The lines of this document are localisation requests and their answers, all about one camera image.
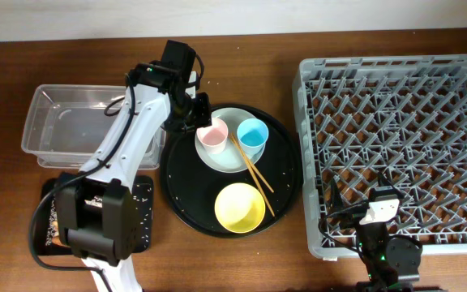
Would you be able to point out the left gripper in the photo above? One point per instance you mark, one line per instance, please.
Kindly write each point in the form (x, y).
(203, 119)

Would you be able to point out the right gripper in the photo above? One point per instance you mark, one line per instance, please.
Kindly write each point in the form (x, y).
(336, 201)

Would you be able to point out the pink cup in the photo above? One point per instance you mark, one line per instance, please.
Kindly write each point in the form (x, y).
(214, 137)

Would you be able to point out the wooden chopstick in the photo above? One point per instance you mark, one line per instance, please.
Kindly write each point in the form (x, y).
(257, 182)
(250, 165)

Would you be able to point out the blue cup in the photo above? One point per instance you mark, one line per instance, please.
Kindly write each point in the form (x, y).
(252, 135)

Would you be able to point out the food scraps with rice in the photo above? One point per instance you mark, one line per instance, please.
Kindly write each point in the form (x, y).
(143, 205)

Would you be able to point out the yellow bowl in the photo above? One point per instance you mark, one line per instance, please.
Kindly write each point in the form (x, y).
(239, 208)

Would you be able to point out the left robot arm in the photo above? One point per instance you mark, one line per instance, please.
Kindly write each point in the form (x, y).
(96, 213)

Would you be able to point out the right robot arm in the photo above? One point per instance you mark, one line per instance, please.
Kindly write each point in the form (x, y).
(391, 261)

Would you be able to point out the grey dishwasher rack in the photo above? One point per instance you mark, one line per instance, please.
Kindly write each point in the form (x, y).
(402, 116)

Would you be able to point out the black rectangular waste tray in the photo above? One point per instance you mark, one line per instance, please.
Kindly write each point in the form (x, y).
(45, 228)

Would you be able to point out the grey ceramic plate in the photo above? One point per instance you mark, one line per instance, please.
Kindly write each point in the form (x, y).
(230, 160)

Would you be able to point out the round black serving tray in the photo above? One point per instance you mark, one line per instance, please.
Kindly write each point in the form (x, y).
(191, 187)

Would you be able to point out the clear plastic bin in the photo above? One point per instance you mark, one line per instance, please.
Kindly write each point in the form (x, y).
(66, 124)

